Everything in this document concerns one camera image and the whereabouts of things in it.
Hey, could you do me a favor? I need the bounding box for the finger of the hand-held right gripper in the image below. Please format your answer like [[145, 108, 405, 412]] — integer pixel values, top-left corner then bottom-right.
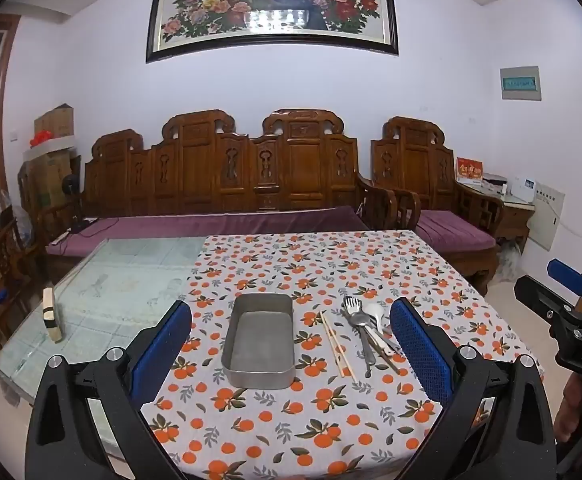
[[514, 275, 579, 322], [547, 259, 582, 297]]

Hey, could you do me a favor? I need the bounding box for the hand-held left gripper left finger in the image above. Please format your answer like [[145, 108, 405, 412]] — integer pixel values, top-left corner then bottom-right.
[[25, 300, 194, 480]]

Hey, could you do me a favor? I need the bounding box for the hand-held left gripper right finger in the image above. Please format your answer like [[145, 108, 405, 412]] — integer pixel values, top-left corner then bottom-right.
[[390, 297, 558, 480]]

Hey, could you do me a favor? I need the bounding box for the white spoon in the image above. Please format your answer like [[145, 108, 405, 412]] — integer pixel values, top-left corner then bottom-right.
[[363, 302, 401, 358]]

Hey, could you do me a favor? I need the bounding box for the metal spoon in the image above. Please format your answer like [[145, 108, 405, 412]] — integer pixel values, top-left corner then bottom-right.
[[348, 310, 373, 366]]

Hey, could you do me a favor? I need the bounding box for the metal fork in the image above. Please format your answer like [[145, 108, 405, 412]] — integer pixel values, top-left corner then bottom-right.
[[342, 295, 377, 380]]

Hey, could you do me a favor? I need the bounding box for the metal tray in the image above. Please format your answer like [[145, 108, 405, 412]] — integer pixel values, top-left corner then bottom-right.
[[221, 292, 295, 390]]

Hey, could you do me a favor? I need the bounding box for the person's right hand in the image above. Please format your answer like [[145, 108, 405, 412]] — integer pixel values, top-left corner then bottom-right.
[[555, 374, 582, 443]]

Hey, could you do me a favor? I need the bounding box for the dark wooden chopstick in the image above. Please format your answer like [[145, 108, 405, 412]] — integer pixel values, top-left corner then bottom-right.
[[366, 330, 403, 375]]

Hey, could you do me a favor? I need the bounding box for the clear plastic bag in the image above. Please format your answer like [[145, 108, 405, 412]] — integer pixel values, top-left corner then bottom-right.
[[496, 242, 522, 281]]

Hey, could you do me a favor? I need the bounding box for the wooden side table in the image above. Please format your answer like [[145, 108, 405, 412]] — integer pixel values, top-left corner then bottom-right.
[[458, 180, 536, 253]]

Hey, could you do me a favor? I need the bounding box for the purple armchair cushion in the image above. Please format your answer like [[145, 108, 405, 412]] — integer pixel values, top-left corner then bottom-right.
[[415, 210, 496, 251]]

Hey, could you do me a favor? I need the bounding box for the small wooden block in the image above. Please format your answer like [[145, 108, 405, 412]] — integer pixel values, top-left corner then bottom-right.
[[42, 287, 65, 343]]

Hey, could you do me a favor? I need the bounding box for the orange fruit print tablecloth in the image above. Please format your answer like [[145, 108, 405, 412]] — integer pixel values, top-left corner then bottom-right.
[[140, 230, 546, 480]]

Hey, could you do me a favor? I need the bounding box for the red gift box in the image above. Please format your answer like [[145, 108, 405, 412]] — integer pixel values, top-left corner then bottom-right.
[[456, 156, 484, 182]]

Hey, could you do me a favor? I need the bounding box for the wooden side chair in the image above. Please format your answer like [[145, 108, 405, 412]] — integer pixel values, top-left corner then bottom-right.
[[0, 205, 37, 361]]

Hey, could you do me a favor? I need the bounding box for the black standing fan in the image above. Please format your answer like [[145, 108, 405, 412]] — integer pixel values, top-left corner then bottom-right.
[[61, 175, 88, 235]]

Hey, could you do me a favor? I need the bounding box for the carved wooden armchair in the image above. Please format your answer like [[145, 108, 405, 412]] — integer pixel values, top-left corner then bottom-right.
[[370, 116, 504, 296]]

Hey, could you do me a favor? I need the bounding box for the large cardboard box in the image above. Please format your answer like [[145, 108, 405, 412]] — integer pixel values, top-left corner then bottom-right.
[[24, 147, 78, 211]]

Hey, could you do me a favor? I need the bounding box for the carved wooden sofa bench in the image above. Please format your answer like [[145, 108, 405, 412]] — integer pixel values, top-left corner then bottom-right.
[[82, 108, 397, 233]]

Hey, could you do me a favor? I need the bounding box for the small cardboard box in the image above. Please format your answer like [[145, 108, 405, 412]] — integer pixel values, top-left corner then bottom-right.
[[34, 104, 75, 147]]

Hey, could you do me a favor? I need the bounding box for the framed peacock flower painting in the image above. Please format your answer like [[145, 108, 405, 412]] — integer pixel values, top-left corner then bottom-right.
[[145, 0, 400, 64]]

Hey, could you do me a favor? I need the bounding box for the wall breaker box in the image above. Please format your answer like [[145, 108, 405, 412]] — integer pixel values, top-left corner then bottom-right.
[[500, 65, 542, 102]]

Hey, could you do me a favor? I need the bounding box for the wooden door frame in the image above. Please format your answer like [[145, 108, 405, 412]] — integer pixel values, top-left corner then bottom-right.
[[0, 15, 22, 211]]

